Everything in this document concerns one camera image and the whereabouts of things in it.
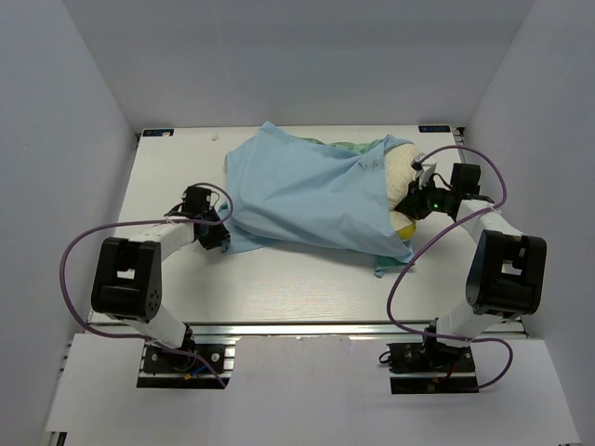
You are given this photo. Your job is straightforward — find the blue corner label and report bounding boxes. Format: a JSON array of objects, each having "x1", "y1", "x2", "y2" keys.
[
  {"x1": 141, "y1": 128, "x2": 174, "y2": 138},
  {"x1": 417, "y1": 125, "x2": 451, "y2": 133}
]

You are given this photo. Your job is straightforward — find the cream yellow-edged pillow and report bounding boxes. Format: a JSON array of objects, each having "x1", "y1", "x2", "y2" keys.
[{"x1": 384, "y1": 143, "x2": 419, "y2": 241}]

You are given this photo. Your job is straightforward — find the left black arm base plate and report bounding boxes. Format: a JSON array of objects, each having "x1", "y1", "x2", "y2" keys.
[{"x1": 137, "y1": 341, "x2": 235, "y2": 390}]

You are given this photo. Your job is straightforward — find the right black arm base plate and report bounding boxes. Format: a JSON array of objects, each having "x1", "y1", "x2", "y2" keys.
[{"x1": 378, "y1": 341, "x2": 479, "y2": 395}]

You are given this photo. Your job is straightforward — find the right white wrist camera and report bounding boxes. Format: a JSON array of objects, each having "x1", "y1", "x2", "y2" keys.
[{"x1": 411, "y1": 153, "x2": 437, "y2": 189}]

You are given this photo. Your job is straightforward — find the right blue corner label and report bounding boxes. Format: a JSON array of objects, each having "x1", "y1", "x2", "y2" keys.
[{"x1": 417, "y1": 125, "x2": 451, "y2": 133}]

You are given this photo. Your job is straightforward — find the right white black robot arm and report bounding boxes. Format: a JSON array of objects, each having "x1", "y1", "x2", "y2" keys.
[{"x1": 396, "y1": 162, "x2": 547, "y2": 371}]

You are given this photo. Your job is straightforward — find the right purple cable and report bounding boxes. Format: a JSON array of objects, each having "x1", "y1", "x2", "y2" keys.
[{"x1": 386, "y1": 144, "x2": 515, "y2": 389}]

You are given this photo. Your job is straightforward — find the left blue corner label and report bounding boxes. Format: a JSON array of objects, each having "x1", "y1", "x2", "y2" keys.
[{"x1": 141, "y1": 128, "x2": 174, "y2": 138}]

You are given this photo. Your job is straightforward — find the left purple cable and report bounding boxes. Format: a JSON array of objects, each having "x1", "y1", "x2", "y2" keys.
[{"x1": 59, "y1": 182, "x2": 234, "y2": 389}]

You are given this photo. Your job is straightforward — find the light blue pillowcase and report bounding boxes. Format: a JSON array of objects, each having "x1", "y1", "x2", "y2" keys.
[{"x1": 225, "y1": 123, "x2": 414, "y2": 276}]

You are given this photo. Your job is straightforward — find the purple cable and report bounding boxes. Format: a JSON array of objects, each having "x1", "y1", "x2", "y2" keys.
[
  {"x1": 386, "y1": 144, "x2": 515, "y2": 389},
  {"x1": 59, "y1": 182, "x2": 234, "y2": 389}
]

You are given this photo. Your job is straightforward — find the aluminium table front rail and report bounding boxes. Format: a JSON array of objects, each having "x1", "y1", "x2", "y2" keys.
[{"x1": 87, "y1": 320, "x2": 527, "y2": 340}]

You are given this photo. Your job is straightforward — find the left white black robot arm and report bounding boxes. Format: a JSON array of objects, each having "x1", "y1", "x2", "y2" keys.
[{"x1": 91, "y1": 182, "x2": 233, "y2": 371}]

